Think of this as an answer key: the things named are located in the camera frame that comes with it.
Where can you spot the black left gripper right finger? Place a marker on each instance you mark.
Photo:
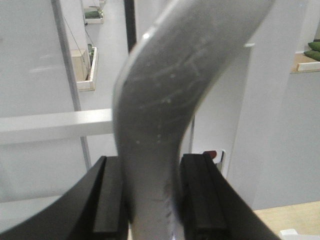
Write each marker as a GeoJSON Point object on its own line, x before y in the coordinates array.
{"type": "Point", "coordinates": [212, 210]}

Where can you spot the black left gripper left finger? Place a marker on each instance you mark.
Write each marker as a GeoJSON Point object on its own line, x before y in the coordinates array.
{"type": "Point", "coordinates": [93, 209]}

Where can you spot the grey curved door handle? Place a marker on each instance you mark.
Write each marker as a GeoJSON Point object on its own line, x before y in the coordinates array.
{"type": "Point", "coordinates": [165, 79]}

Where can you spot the white door lock with red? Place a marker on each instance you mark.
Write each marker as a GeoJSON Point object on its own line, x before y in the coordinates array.
{"type": "Point", "coordinates": [217, 156]}

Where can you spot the wooden tray with cushions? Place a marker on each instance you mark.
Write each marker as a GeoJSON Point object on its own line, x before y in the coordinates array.
{"type": "Point", "coordinates": [85, 66]}

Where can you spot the green cushions on right platform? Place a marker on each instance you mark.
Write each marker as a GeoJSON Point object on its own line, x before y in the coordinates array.
{"type": "Point", "coordinates": [314, 50]}

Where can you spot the far wooden tray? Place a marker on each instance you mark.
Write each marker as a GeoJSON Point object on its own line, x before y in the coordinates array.
{"type": "Point", "coordinates": [93, 11]}

